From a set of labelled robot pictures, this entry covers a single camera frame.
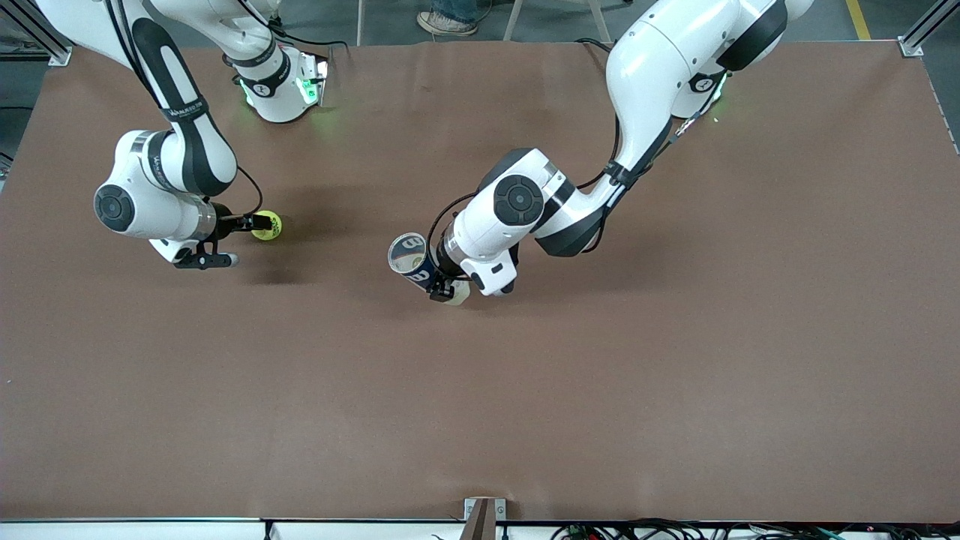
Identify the clear tennis ball can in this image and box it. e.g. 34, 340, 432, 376
387, 232, 473, 307

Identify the black right base cable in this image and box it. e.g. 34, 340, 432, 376
266, 15, 348, 55

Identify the blue jeans leg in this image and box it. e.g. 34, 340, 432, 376
431, 0, 482, 23

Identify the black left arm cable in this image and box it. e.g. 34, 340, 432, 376
427, 67, 722, 265

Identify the metal table edge bracket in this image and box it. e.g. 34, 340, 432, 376
463, 496, 508, 540

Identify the grey sneaker shoe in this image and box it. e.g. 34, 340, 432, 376
416, 9, 479, 38

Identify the white table edge rail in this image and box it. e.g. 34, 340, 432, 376
0, 516, 960, 540

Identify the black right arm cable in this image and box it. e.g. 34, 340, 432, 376
105, 0, 264, 226

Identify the black cable bundle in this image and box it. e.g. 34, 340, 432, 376
550, 517, 960, 540

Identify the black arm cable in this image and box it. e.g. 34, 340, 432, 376
105, 0, 264, 226
427, 67, 722, 265

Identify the aluminium frame post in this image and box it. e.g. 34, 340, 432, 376
898, 0, 960, 58
0, 0, 74, 67

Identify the paper table cover sheet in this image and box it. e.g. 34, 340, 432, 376
0, 39, 960, 524

